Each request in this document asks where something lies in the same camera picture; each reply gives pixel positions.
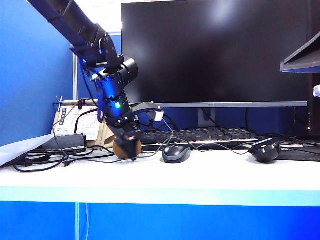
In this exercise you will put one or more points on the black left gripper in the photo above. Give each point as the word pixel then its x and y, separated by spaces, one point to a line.
pixel 125 125

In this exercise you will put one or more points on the brown kiwi fruit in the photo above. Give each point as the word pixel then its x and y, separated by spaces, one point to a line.
pixel 118 150

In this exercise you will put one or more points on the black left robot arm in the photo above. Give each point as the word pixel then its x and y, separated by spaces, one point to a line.
pixel 82 27

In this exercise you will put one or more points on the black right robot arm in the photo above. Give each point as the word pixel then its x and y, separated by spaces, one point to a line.
pixel 302 58

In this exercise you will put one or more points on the grey black computer mouse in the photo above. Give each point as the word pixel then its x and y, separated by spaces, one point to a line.
pixel 176 153

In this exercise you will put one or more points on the black gaming mouse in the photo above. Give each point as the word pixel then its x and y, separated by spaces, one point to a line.
pixel 265 152

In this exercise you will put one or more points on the black mouse pad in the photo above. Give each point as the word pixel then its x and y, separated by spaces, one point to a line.
pixel 300 155

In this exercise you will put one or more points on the beige canvas desk calendar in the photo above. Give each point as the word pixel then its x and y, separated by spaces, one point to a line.
pixel 87 122

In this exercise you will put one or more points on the black power adapter box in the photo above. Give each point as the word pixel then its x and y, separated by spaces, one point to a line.
pixel 66 141

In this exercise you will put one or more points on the black mechanical keyboard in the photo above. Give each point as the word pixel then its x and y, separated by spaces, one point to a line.
pixel 200 136

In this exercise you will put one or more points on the grey monitor stand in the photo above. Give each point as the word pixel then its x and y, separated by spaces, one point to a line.
pixel 206 117

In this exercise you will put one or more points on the white paper sheet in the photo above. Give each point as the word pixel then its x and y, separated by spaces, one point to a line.
pixel 21 148

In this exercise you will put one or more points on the large black computer monitor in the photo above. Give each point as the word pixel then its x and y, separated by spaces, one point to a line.
pixel 215 50

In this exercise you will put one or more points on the black portrait monitor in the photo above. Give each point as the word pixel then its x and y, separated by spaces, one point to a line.
pixel 315 105

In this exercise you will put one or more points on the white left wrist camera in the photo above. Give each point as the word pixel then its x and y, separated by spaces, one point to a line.
pixel 158 116

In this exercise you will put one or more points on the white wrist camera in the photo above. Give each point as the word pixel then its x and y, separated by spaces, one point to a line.
pixel 317 91
pixel 158 116

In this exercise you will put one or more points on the silver partition post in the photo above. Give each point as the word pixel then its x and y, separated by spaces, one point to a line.
pixel 75 75

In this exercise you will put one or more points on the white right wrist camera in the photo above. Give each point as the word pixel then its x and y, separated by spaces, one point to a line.
pixel 317 91

